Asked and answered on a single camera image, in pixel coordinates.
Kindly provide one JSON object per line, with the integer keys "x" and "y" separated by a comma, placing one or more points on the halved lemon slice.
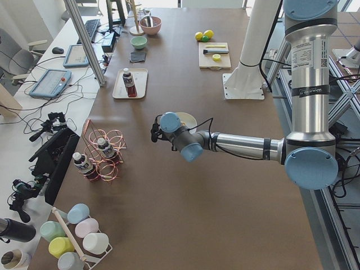
{"x": 216, "y": 57}

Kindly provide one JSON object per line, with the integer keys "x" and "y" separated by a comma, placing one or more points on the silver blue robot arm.
{"x": 308, "y": 151}

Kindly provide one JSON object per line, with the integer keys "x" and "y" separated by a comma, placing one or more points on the blue teach pendant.
{"x": 51, "y": 84}
{"x": 75, "y": 57}

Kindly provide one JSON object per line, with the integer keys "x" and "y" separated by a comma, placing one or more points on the wooden cup tree stand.
{"x": 135, "y": 7}

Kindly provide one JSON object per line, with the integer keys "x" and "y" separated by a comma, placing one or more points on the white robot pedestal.
{"x": 245, "y": 82}

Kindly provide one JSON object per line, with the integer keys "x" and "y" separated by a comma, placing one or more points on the white mug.
{"x": 96, "y": 243}

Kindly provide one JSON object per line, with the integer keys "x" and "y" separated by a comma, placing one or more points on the white round plate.
{"x": 188, "y": 120}

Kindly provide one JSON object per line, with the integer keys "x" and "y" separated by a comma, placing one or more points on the grey folded cloth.
{"x": 137, "y": 56}

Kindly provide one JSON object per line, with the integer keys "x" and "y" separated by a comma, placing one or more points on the pink mug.
{"x": 83, "y": 228}

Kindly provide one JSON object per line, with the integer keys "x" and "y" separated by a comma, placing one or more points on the blue mug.
{"x": 78, "y": 213}

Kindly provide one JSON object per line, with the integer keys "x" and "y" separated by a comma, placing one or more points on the dark sauce bottle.
{"x": 129, "y": 83}

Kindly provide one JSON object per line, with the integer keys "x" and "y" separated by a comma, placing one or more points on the black keyboard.
{"x": 91, "y": 27}

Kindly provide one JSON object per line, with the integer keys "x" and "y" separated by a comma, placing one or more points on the cream rabbit tray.
{"x": 139, "y": 81}

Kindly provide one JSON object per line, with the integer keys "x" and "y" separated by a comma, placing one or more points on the copper wire bottle rack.
{"x": 108, "y": 169}

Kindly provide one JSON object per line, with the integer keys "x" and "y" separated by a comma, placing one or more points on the green lime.
{"x": 204, "y": 38}

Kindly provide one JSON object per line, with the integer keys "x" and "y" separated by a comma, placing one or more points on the black thermos flask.
{"x": 17, "y": 231}

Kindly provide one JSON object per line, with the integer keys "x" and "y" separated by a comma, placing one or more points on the white mug rack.
{"x": 91, "y": 261}

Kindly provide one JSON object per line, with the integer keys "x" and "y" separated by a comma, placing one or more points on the bottle in rack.
{"x": 106, "y": 148}
{"x": 85, "y": 166}

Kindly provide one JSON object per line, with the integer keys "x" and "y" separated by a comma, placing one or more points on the yellow mug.
{"x": 59, "y": 246}

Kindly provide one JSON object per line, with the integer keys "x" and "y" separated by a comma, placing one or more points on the pink bowl with ice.
{"x": 154, "y": 30}

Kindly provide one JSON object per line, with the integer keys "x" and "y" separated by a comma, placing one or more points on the wooden cutting board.
{"x": 206, "y": 61}

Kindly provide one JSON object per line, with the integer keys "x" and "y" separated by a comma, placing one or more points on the black handled knife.
{"x": 215, "y": 51}

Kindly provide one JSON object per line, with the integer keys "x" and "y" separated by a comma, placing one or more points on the yellow lemon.
{"x": 209, "y": 33}
{"x": 198, "y": 36}

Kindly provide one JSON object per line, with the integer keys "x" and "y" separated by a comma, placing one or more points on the mint green bowl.
{"x": 139, "y": 42}

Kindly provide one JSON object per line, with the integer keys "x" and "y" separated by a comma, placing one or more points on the black computer mouse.
{"x": 57, "y": 50}

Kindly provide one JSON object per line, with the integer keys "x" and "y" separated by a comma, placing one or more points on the green mug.
{"x": 51, "y": 230}

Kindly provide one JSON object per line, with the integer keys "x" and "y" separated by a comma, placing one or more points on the aluminium frame post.
{"x": 74, "y": 13}

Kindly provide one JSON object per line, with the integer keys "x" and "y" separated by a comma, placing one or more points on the yellow peeler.
{"x": 215, "y": 46}

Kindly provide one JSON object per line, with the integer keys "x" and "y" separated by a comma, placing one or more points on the grey mug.
{"x": 70, "y": 261}

